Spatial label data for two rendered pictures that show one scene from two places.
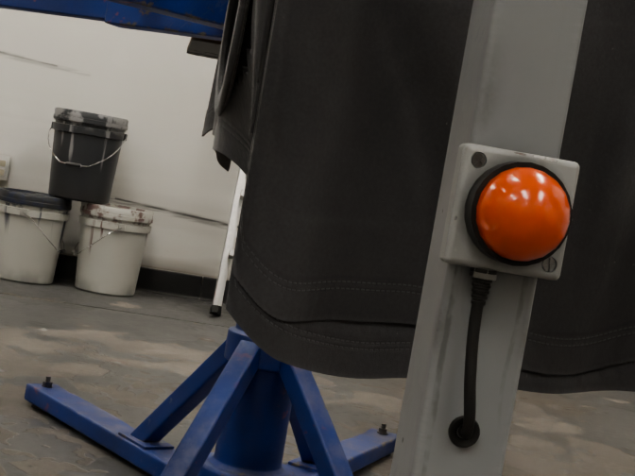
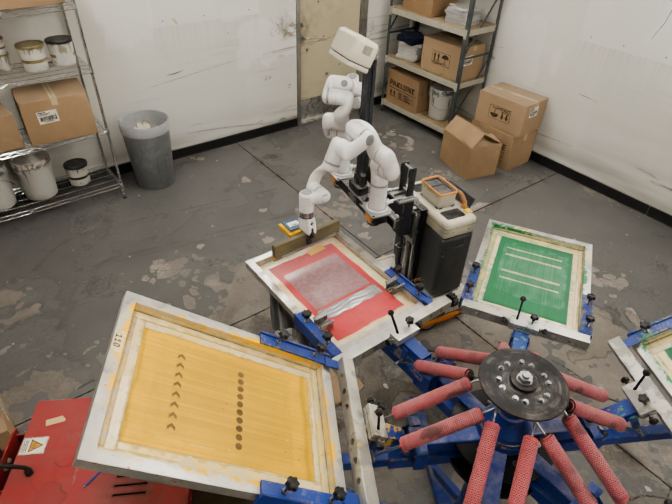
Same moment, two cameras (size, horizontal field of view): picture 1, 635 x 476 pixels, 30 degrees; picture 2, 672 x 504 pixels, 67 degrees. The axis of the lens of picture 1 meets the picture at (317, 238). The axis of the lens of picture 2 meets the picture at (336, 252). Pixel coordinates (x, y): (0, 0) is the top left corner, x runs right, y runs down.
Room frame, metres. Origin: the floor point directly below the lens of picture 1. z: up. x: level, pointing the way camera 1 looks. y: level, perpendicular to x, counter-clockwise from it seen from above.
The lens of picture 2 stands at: (2.76, -1.05, 2.70)
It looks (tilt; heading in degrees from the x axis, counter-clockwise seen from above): 38 degrees down; 150
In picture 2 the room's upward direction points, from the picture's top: 3 degrees clockwise
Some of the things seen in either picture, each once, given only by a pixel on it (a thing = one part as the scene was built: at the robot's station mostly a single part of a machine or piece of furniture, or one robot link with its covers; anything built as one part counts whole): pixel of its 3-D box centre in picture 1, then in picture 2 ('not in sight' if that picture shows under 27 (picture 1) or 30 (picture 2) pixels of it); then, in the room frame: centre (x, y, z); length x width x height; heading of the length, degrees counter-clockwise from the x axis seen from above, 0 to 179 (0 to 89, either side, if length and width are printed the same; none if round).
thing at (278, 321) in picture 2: not in sight; (294, 326); (1.07, -0.32, 0.74); 0.46 x 0.04 x 0.42; 9
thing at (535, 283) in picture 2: not in sight; (532, 278); (1.57, 0.76, 1.05); 1.08 x 0.61 x 0.23; 129
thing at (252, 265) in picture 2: not in sight; (334, 284); (1.09, -0.10, 0.97); 0.79 x 0.58 x 0.04; 9
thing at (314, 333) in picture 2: not in sight; (316, 336); (1.37, -0.34, 0.98); 0.30 x 0.05 x 0.07; 9
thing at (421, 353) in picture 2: not in sight; (412, 347); (1.65, -0.02, 1.02); 0.17 x 0.06 x 0.05; 9
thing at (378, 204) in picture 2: not in sight; (380, 195); (0.79, 0.33, 1.21); 0.16 x 0.13 x 0.15; 88
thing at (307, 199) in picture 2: not in sight; (314, 199); (0.85, -0.10, 1.34); 0.15 x 0.10 x 0.11; 96
